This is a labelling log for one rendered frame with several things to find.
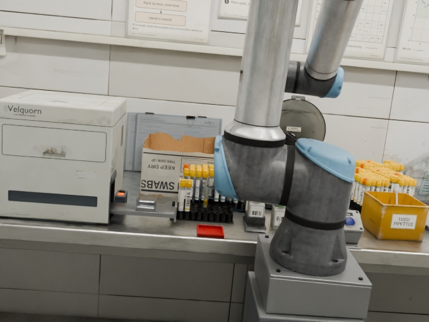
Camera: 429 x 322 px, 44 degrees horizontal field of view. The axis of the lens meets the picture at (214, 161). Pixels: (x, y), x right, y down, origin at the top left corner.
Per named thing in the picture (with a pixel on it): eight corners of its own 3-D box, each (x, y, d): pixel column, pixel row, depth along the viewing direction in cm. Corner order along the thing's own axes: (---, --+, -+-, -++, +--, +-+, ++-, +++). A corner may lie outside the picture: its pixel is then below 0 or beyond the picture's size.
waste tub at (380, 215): (377, 239, 142) (383, 204, 139) (357, 223, 154) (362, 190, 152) (423, 241, 143) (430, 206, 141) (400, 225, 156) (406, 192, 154)
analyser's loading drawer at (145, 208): (95, 216, 134) (96, 196, 133) (99, 207, 140) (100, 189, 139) (175, 222, 135) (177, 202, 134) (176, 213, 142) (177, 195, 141)
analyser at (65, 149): (-5, 218, 132) (-5, 98, 125) (29, 188, 158) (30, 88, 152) (119, 227, 134) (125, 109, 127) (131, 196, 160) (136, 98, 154)
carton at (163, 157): (138, 195, 162) (140, 147, 159) (145, 172, 190) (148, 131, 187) (218, 200, 164) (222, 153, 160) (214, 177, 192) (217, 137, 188)
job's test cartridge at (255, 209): (248, 223, 140) (250, 201, 139) (246, 218, 145) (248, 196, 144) (262, 225, 141) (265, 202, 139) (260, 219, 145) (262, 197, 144)
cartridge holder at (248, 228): (246, 231, 139) (247, 218, 138) (242, 220, 147) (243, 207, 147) (265, 232, 139) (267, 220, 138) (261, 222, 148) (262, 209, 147)
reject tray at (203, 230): (196, 236, 132) (197, 233, 132) (196, 227, 139) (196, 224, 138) (224, 238, 132) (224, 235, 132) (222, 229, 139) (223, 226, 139)
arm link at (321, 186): (352, 227, 96) (366, 156, 92) (278, 216, 96) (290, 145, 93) (341, 206, 107) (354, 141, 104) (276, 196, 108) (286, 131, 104)
